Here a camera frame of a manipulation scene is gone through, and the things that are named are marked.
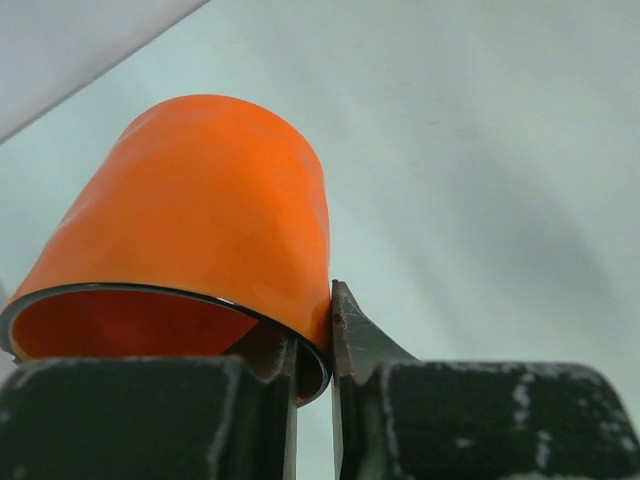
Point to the orange mug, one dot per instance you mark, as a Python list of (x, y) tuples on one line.
[(206, 223)]

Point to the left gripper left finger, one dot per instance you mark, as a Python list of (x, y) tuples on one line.
[(225, 417)]

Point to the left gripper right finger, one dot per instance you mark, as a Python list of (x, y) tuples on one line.
[(398, 417)]

